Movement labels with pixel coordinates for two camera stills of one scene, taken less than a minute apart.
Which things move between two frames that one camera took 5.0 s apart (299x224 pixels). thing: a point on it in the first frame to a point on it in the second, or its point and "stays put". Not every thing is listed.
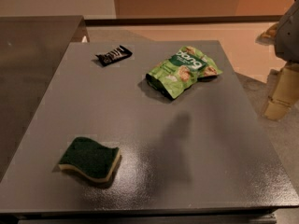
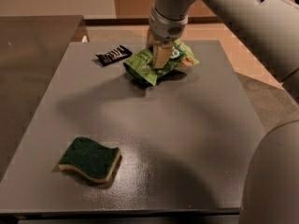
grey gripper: [288, 36] to [164, 29]
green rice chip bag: [177, 76] to [143, 65]
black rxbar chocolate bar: [114, 55] stays put
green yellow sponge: [89, 158] stays put
